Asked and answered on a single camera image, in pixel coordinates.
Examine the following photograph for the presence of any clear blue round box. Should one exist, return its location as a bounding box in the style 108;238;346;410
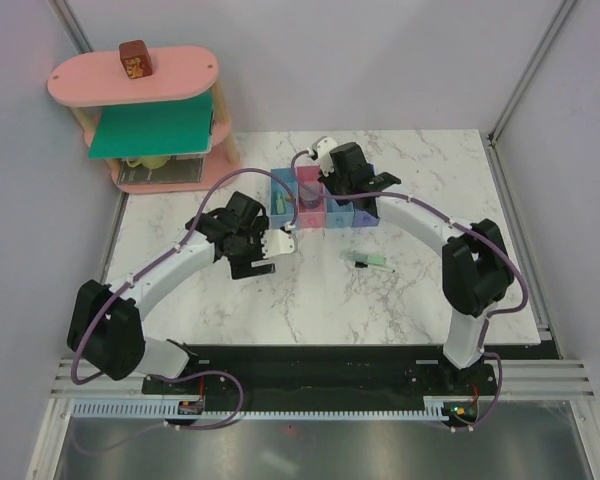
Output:
298;181;323;211

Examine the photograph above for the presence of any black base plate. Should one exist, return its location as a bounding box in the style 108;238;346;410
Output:
143;345;497;398

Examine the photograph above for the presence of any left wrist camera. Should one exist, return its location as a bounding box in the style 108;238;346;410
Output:
262;229;297;259

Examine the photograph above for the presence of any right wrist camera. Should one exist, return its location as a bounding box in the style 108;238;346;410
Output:
309;136;338;176

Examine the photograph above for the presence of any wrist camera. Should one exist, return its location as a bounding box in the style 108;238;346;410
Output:
309;136;338;176
262;229;297;259

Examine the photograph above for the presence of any pink drawer bin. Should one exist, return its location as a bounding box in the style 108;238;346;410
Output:
296;166;326;229

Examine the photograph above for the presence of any sky blue drawer bin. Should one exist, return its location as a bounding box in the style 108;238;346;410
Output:
325;199;354;229

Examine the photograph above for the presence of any brown cube toy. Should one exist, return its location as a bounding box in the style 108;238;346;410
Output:
118;40;153;79

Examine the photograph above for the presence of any aluminium frame rail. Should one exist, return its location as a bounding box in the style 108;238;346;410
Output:
51;359;594;400

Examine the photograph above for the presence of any white cable duct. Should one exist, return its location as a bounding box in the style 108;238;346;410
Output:
71;398;450;421

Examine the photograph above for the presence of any black book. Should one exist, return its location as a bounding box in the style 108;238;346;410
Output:
117;154;205;185

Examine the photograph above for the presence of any right aluminium post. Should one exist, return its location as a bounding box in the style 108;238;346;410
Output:
487;0;580;145

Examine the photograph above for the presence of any yellow mug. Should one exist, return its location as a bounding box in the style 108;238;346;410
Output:
125;155;171;170

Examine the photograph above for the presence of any light blue drawer bin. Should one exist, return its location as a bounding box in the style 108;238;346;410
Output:
269;168;298;229

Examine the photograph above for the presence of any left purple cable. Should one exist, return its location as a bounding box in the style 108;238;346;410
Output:
69;167;301;455

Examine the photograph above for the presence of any aluminium post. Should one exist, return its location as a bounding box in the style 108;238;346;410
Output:
487;0;580;145
49;0;93;54

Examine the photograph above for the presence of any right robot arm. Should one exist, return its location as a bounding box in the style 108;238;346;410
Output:
312;137;514;394

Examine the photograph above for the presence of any green folder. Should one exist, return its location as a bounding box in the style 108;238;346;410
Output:
88;91;213;159

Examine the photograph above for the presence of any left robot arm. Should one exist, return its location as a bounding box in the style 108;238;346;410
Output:
67;192;275;393

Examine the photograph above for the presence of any pink wooden shelf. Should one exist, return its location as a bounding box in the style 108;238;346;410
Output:
47;41;242;195

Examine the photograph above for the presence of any left aluminium post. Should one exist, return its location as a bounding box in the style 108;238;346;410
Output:
49;0;93;54

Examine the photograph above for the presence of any purple cable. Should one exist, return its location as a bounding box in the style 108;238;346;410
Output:
290;148;529;434
69;167;301;455

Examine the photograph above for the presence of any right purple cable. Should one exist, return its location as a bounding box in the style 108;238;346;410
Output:
290;148;529;434

